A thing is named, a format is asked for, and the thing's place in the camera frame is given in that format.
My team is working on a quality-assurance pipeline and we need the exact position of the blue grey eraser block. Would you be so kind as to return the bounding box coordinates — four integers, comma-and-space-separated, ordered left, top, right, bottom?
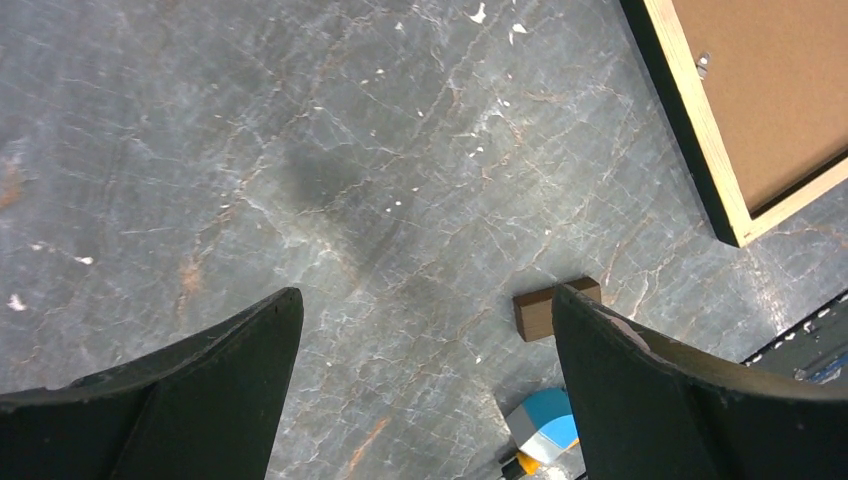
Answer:
505, 387, 579, 465

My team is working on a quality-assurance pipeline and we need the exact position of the small brown wooden block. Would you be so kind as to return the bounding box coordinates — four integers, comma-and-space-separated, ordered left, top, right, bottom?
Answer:
512, 277, 602, 343

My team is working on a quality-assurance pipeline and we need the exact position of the black picture frame with photo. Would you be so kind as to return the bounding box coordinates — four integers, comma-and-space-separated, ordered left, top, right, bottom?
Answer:
622, 0, 847, 247

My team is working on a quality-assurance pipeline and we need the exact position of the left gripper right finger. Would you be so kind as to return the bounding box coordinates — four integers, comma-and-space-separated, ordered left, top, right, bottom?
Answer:
552, 285, 847, 479

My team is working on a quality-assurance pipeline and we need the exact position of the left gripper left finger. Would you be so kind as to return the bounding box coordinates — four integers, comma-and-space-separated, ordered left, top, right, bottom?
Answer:
1, 288, 304, 479

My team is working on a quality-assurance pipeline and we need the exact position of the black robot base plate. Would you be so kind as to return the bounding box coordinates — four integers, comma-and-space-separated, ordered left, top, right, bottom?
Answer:
742, 291, 847, 387

